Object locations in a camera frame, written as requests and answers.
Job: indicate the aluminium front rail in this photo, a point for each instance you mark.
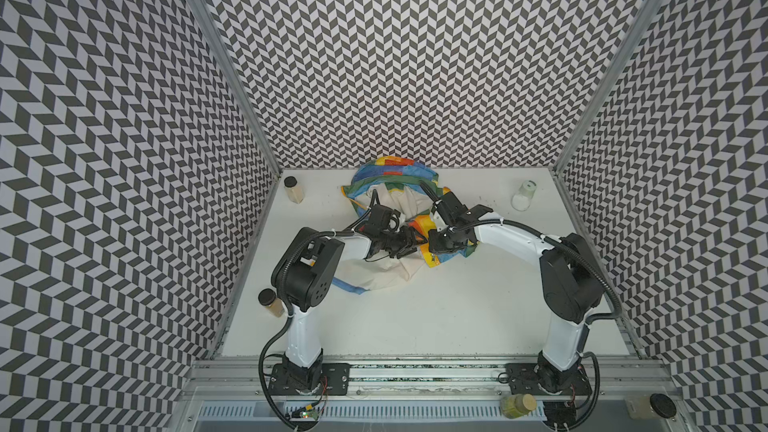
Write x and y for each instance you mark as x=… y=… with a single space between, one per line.
x=470 y=378

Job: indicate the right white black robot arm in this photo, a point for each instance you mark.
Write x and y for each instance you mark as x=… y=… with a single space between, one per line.
x=574 y=288

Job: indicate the small green circuit board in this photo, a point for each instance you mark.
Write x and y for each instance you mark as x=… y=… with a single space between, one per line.
x=305 y=414

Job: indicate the black-lid jar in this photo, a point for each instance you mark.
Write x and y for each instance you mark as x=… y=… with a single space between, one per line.
x=293 y=189
x=269 y=300

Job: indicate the rainbow coloured jacket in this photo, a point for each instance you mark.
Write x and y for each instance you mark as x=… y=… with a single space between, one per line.
x=394 y=200

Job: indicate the black-lid jar front left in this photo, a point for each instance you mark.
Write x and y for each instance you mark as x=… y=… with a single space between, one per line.
x=269 y=300

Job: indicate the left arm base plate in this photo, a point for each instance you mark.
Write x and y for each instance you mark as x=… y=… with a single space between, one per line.
x=330 y=379

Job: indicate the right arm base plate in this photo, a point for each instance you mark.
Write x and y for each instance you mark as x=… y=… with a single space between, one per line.
x=522 y=378

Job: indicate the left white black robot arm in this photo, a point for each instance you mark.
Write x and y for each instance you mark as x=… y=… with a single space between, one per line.
x=302 y=279

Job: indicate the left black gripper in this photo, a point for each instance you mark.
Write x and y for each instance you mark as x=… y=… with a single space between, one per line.
x=406 y=240

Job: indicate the black-lid jar back left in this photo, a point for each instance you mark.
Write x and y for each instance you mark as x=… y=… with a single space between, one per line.
x=293 y=189

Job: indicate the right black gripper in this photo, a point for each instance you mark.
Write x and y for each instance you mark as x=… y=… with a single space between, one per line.
x=442 y=239

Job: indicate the white bottle back right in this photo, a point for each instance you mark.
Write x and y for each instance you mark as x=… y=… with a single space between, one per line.
x=522 y=199

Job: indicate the tan-lid jar on rail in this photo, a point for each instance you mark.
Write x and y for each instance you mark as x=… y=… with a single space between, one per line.
x=518 y=405

